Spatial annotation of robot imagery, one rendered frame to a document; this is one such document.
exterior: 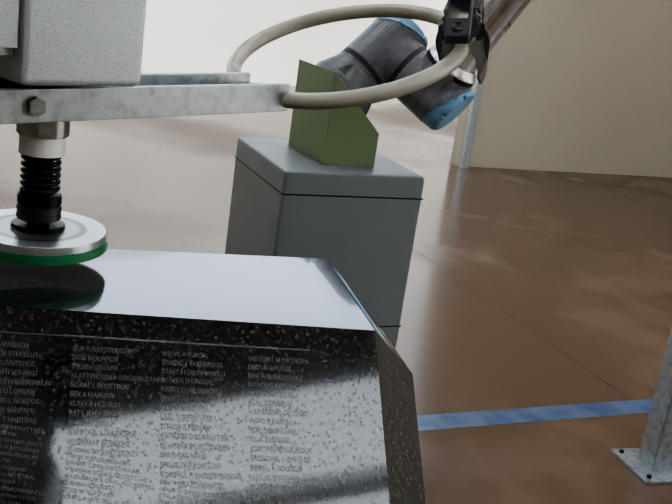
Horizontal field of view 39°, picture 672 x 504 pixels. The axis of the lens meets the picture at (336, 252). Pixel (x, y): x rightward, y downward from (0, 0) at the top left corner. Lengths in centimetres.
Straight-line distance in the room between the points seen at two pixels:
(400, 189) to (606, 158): 575
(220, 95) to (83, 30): 32
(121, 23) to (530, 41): 619
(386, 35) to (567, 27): 517
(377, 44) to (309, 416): 139
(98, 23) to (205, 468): 65
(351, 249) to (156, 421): 124
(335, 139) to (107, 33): 115
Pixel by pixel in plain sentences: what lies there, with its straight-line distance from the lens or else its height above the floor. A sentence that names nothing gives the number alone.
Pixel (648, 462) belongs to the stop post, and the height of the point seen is 3.
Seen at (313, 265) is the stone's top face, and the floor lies 83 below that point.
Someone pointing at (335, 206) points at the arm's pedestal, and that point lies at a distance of 244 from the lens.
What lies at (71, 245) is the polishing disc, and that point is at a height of 89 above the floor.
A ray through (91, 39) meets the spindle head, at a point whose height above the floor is 120.
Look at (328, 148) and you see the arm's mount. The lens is 249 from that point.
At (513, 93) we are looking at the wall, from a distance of 750.
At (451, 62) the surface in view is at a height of 121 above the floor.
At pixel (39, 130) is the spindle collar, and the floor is 105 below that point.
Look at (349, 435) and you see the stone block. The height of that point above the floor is 72.
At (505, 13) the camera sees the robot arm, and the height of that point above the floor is 129.
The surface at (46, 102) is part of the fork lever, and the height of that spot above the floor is 110.
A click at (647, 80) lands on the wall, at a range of 826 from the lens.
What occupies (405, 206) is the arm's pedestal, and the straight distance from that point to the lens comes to 253.
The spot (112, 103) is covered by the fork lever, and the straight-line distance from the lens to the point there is 153.
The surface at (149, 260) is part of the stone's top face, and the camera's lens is 164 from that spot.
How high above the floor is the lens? 136
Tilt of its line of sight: 17 degrees down
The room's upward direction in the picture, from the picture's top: 8 degrees clockwise
